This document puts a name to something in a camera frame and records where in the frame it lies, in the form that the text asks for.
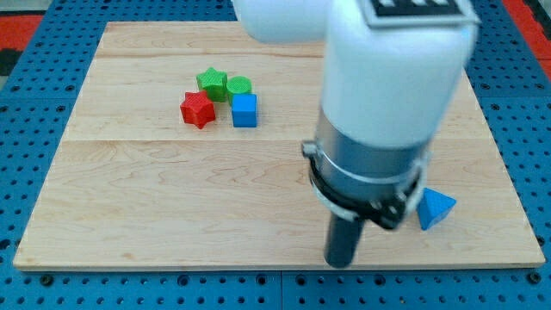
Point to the red star block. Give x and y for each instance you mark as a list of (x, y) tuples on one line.
[(197, 109)]

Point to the wooden board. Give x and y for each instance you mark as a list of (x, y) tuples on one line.
[(132, 187)]

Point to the green cylinder block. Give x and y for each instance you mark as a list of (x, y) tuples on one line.
[(237, 85)]

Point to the blue cube block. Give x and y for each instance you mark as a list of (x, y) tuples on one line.
[(244, 110)]

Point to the blue triangle block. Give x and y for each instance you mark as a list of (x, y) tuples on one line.
[(433, 208)]

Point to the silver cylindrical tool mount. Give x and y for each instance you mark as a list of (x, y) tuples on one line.
[(362, 181)]

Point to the green star block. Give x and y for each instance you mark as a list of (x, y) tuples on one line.
[(214, 83)]

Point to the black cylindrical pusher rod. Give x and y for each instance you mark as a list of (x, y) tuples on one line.
[(341, 241)]

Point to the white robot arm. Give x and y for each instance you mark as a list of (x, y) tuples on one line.
[(390, 72)]

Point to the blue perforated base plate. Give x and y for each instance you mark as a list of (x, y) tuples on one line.
[(514, 95)]

